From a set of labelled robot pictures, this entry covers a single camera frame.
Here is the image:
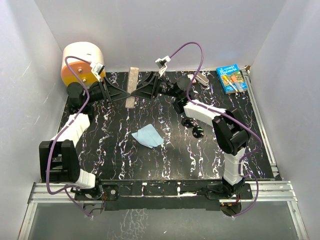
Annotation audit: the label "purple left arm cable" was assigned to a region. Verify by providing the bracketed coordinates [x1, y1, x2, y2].
[44, 55, 101, 218]

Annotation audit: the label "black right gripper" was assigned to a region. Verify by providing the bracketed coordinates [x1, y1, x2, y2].
[131, 71, 181, 101]

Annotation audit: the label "light blue cleaning cloth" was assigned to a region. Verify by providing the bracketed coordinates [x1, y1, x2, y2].
[131, 124, 164, 149]

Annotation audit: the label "orange grey marker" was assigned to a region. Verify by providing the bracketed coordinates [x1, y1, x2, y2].
[231, 76, 244, 93]

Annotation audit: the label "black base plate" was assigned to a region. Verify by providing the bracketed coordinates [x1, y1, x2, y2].
[73, 180, 253, 211]

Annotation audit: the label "round mini drawer cabinet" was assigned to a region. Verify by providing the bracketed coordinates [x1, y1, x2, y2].
[61, 41, 105, 88]

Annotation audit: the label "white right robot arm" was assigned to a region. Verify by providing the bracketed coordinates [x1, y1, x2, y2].
[131, 72, 251, 199]

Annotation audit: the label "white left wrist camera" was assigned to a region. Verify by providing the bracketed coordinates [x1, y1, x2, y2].
[89, 62, 105, 78]

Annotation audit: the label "yellow white marker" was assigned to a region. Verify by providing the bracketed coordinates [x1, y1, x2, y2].
[222, 75, 238, 93]

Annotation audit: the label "blue paperback book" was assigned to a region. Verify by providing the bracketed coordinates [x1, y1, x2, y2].
[216, 64, 248, 94]

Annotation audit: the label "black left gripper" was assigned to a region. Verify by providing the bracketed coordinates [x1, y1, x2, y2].
[84, 77, 132, 105]

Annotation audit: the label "small red white box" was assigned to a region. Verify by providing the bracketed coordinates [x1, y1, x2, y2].
[187, 74, 197, 85]

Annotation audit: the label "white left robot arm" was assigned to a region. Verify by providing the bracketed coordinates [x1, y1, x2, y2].
[39, 77, 130, 200]

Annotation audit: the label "grey glasses case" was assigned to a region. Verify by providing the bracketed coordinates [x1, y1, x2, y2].
[125, 67, 139, 109]

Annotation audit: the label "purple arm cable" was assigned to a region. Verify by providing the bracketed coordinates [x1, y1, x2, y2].
[169, 41, 260, 217]
[44, 55, 101, 218]

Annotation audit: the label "black sunglasses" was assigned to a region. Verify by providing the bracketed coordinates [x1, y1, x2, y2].
[181, 117, 204, 139]

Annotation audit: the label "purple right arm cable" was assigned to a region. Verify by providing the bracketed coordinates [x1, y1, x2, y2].
[169, 41, 260, 217]

